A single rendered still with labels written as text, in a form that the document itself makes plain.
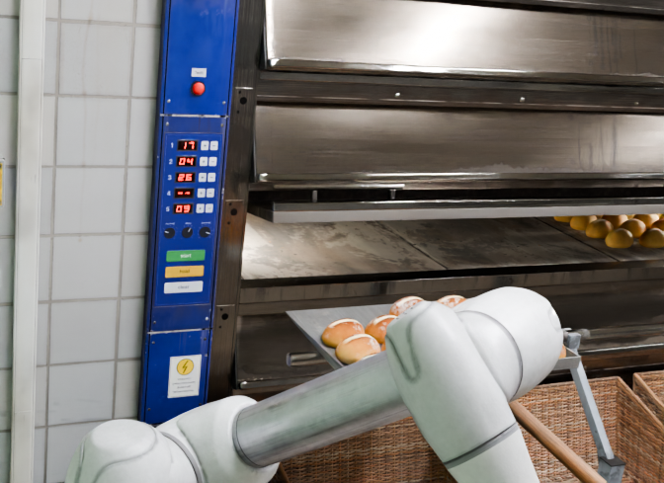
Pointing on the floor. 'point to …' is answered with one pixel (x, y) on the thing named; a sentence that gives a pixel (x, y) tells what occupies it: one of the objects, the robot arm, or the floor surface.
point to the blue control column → (189, 21)
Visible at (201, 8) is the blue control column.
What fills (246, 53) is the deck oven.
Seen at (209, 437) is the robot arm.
